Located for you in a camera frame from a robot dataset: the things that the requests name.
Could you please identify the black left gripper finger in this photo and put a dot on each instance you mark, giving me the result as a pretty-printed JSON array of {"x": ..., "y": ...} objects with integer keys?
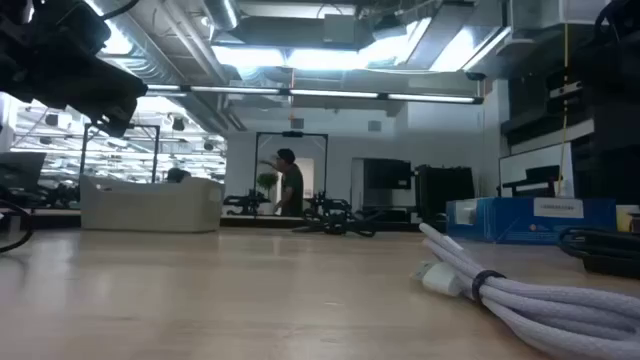
[{"x": 117, "y": 119}]

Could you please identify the black background robot arm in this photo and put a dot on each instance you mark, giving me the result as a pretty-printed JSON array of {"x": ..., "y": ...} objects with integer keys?
[
  {"x": 245, "y": 202},
  {"x": 330, "y": 204}
]

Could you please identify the person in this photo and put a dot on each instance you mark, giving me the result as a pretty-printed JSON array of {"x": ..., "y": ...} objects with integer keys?
[
  {"x": 292, "y": 190},
  {"x": 177, "y": 175}
]

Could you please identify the grey plastic bin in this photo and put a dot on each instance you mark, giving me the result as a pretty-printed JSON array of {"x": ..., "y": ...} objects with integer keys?
[{"x": 150, "y": 205}]

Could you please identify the black computer monitor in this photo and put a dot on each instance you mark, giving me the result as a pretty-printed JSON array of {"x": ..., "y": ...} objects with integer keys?
[{"x": 20, "y": 172}]

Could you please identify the white board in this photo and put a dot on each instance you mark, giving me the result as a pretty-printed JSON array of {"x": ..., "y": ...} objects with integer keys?
[{"x": 520, "y": 162}]

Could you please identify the black robot wiring loop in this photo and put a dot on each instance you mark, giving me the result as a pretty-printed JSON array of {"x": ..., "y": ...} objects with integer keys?
[{"x": 27, "y": 230}]

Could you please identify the pale yellow box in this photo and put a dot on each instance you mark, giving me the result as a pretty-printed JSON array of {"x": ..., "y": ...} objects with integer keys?
[{"x": 625, "y": 216}]

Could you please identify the green potted plant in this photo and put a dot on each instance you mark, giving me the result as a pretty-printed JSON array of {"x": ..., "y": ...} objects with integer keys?
[{"x": 266, "y": 181}]

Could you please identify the blue game controller box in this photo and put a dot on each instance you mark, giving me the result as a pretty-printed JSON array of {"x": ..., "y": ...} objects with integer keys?
[{"x": 520, "y": 222}]

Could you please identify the long ceiling strip light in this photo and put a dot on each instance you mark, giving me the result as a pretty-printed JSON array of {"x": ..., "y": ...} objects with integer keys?
[{"x": 320, "y": 93}]

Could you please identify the black cabinet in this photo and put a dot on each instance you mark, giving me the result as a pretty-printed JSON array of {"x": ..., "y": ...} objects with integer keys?
[{"x": 445, "y": 192}]

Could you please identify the black gantry frame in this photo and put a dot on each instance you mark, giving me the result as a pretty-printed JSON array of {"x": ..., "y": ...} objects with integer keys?
[
  {"x": 156, "y": 150},
  {"x": 291, "y": 134}
]

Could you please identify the silver ventilation duct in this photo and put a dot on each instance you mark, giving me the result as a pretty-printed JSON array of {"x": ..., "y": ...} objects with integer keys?
[{"x": 220, "y": 12}]

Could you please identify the black aluminium table frame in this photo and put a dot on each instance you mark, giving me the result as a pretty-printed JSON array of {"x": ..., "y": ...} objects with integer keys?
[{"x": 260, "y": 222}]

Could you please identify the black wall screen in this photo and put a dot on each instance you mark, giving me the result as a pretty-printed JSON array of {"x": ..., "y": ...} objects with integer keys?
[{"x": 387, "y": 174}]

